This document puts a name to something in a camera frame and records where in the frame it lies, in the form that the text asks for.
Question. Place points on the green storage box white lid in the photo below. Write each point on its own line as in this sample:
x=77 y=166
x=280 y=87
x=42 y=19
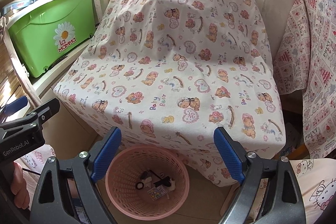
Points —
x=34 y=50

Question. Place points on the black wrapper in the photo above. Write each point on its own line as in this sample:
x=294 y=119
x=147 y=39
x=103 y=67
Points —
x=157 y=174

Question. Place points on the person's left hand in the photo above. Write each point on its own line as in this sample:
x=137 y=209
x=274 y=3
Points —
x=19 y=187

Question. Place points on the blue game box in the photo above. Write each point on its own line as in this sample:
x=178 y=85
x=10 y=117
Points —
x=21 y=5

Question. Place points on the black peeler tool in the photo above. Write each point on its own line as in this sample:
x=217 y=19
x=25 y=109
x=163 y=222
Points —
x=136 y=184

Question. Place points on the weathered wooden plank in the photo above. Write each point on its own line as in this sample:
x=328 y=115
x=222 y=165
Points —
x=23 y=77

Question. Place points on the white tissue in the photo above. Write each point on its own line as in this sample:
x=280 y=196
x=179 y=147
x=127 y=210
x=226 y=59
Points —
x=171 y=184
x=148 y=180

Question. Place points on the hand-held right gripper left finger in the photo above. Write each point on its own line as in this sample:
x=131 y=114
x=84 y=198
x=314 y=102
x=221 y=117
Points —
x=106 y=155

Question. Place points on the pink plastic basket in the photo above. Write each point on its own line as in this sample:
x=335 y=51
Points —
x=123 y=174

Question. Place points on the black plastic spoon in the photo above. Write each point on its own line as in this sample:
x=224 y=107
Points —
x=160 y=183

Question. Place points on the pink print cloth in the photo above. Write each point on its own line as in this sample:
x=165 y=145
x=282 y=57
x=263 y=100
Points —
x=315 y=56

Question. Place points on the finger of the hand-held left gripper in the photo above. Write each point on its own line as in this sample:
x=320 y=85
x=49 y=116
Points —
x=14 y=107
x=50 y=108

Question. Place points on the pink cartoon print pajama pants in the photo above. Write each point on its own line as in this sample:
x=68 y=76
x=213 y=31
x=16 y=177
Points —
x=315 y=187

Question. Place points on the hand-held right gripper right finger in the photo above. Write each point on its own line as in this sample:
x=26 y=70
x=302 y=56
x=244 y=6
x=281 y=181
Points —
x=228 y=155

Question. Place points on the bear print tablecloth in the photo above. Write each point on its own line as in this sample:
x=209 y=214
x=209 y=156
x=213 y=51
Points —
x=170 y=56

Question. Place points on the patterned tissue pack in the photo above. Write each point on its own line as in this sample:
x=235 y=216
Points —
x=156 y=192

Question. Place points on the white shelf unit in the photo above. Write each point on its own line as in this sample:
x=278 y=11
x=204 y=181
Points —
x=47 y=85

